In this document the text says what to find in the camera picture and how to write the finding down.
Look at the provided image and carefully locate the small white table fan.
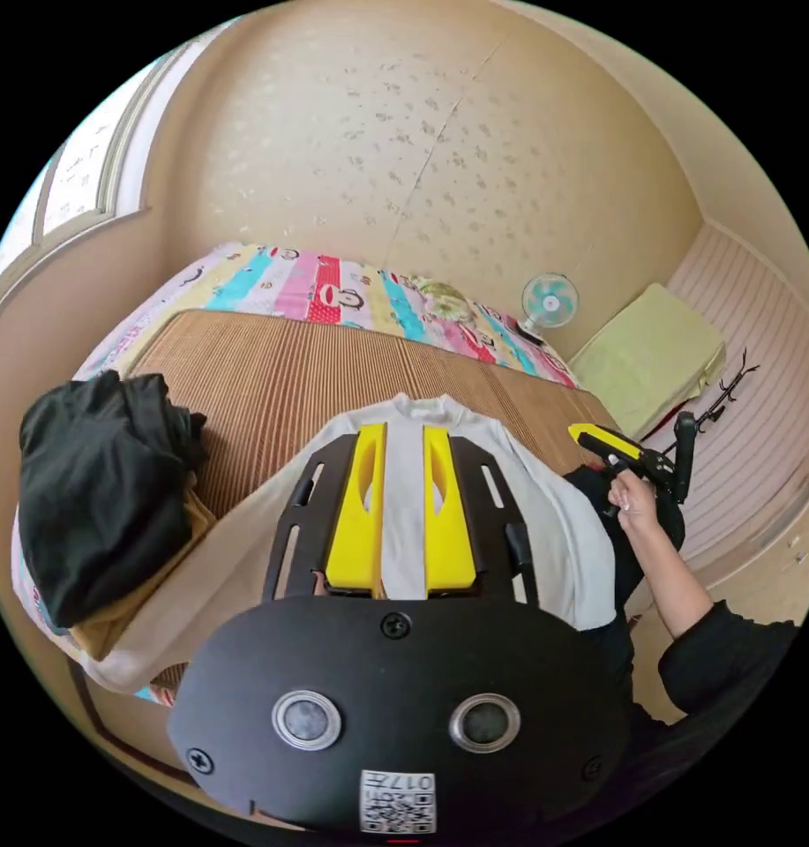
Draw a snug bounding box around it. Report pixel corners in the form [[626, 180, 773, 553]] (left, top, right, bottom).
[[517, 272, 581, 347]]

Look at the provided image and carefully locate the bed with woven mat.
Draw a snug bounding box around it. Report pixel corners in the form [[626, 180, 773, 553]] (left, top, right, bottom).
[[10, 241, 621, 789]]

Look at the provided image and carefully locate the black metal hook rack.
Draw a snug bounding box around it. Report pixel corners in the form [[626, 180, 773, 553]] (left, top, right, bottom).
[[697, 346, 761, 432]]

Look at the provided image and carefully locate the light green cushion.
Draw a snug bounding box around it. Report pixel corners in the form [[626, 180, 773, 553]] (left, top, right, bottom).
[[567, 282, 728, 442]]

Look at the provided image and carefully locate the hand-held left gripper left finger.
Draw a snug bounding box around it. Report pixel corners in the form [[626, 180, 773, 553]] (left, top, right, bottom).
[[324, 423, 387, 591]]

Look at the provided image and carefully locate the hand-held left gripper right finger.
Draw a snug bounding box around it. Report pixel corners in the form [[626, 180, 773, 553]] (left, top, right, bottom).
[[422, 425, 477, 591]]

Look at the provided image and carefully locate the white long sleeve shirt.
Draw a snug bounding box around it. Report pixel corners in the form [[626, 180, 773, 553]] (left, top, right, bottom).
[[79, 392, 621, 694]]

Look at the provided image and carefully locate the person's right hand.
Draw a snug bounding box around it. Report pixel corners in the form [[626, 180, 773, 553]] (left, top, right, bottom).
[[606, 473, 664, 532]]

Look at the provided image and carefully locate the person's body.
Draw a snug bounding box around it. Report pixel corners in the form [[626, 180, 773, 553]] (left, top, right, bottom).
[[562, 462, 806, 819]]

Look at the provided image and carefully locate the small green patterned pillow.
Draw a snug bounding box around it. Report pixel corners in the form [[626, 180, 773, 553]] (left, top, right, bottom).
[[414, 277, 476, 324]]

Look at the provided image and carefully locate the window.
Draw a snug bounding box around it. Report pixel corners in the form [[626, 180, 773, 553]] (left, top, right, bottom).
[[0, 39, 204, 303]]

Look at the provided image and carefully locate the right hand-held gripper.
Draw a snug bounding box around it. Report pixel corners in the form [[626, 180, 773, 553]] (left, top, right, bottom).
[[567, 423, 688, 551]]

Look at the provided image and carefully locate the pile of clothes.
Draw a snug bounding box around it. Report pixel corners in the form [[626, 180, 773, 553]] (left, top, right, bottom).
[[17, 369, 221, 663]]

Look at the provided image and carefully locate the person's right forearm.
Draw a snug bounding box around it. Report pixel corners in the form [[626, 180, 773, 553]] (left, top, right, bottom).
[[622, 519, 717, 641]]

